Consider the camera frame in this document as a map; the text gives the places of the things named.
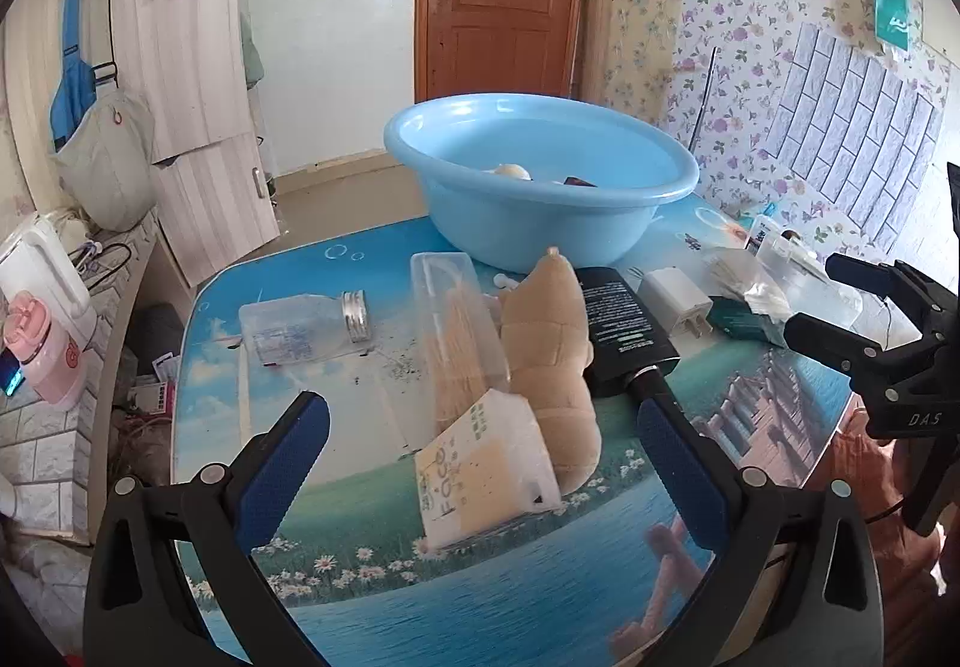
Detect pink fluffy cloth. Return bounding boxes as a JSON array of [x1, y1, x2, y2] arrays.
[[814, 408, 950, 597]]

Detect grey fabric bag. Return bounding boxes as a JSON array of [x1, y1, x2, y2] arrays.
[[54, 89, 158, 233]]

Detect dark teal box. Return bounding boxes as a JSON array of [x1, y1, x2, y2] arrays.
[[709, 296, 788, 347]]

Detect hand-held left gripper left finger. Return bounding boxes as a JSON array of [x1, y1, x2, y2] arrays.
[[82, 391, 331, 667]]

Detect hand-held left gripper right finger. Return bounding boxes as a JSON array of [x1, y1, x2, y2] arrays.
[[636, 391, 886, 667]]

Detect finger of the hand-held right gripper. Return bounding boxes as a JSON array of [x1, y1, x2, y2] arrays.
[[825, 252, 959, 339], [784, 311, 925, 384]]

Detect clear box of floss picks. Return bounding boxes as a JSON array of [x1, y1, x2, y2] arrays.
[[754, 233, 863, 331]]

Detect clear box of wooden sticks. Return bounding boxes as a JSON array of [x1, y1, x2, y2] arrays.
[[410, 251, 511, 443]]

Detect yellow white tissue pack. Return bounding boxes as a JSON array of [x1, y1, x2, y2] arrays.
[[414, 389, 563, 549]]

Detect tan plush toy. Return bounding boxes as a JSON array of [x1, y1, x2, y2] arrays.
[[499, 247, 605, 495]]

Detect white charger plug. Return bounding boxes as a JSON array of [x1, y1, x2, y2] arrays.
[[637, 267, 715, 338]]

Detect red white packet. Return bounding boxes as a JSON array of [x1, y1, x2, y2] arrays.
[[131, 378, 177, 417]]

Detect white electric kettle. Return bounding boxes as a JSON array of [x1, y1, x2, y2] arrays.
[[0, 217, 98, 353]]

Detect yellow floral mattress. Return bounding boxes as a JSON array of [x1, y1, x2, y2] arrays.
[[604, 0, 691, 121]]

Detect black cable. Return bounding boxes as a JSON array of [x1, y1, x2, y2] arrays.
[[71, 239, 134, 295]]

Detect teal paper bag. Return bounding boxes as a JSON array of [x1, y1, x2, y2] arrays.
[[874, 0, 923, 53]]

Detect black cosmetic tube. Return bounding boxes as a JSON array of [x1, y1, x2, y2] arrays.
[[576, 266, 683, 400]]

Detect brick pattern counter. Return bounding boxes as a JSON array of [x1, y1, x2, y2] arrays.
[[0, 209, 162, 540]]

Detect light blue plastic basin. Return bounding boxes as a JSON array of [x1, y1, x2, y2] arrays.
[[384, 93, 700, 271]]

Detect rolled bamboo mat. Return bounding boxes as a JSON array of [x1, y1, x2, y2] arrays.
[[574, 0, 616, 106]]

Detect pink drinking bottle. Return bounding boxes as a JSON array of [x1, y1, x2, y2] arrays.
[[2, 292, 85, 405]]

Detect white wood-grain wardrobe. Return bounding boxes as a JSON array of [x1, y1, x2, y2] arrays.
[[15, 0, 282, 289]]

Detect clear plastic bottle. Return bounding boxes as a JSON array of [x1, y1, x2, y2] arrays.
[[238, 290, 372, 368]]

